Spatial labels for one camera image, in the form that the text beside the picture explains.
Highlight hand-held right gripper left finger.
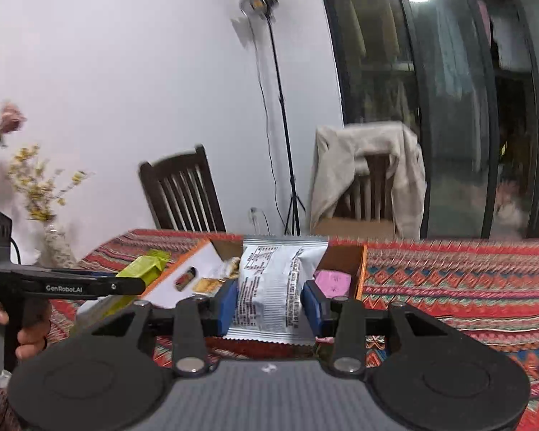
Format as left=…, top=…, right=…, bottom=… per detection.
left=87, top=278, right=240, bottom=377

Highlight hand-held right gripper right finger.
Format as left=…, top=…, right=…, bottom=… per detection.
left=301, top=278, right=454, bottom=377

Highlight green snack packet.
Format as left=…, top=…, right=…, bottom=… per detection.
left=69, top=251, right=171, bottom=335

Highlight white packet with black text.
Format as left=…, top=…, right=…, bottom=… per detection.
left=225, top=236, right=331, bottom=347

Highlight orange-edged cardboard box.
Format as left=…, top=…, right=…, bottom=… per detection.
left=78, top=237, right=369, bottom=320

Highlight person's left hand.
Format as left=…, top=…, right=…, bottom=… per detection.
left=0, top=298, right=51, bottom=361

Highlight pink snack packet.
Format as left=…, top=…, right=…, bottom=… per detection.
left=314, top=269, right=358, bottom=300

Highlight slim floral vase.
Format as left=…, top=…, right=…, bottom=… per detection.
left=40, top=222, right=78, bottom=271

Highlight yellow flower sprigs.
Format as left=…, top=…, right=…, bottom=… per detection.
left=6, top=144, right=95, bottom=224

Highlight dark wooden chair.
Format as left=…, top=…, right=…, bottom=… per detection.
left=317, top=153, right=399, bottom=238
left=138, top=145, right=228, bottom=235

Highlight patterned red tablecloth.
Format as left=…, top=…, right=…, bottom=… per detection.
left=0, top=229, right=539, bottom=431

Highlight beige jacket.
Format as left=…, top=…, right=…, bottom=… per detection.
left=309, top=121, right=427, bottom=240

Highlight dried pink flowers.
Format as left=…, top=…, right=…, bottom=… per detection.
left=0, top=101, right=28, bottom=199

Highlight studio light on stand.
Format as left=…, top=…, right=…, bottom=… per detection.
left=239, top=0, right=307, bottom=237

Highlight glass sliding door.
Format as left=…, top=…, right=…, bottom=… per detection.
left=317, top=0, right=539, bottom=240

